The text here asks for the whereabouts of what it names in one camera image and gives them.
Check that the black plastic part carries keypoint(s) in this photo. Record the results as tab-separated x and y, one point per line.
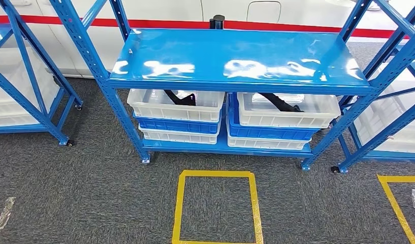
180	100
278	102

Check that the blue metal shelf rack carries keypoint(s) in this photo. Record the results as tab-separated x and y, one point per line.
42	120
379	140
227	50

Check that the red barrier belt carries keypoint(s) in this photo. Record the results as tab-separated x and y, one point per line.
160	23

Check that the white car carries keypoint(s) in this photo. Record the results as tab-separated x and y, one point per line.
160	8

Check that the white plastic crate stack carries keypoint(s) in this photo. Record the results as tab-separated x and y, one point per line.
379	114
12	114

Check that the yellow floor tape square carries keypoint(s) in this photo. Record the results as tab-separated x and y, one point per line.
395	205

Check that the clear plastic wrap strip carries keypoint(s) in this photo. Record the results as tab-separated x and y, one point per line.
3	214

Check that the black stanchion post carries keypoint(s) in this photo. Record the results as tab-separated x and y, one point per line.
217	22

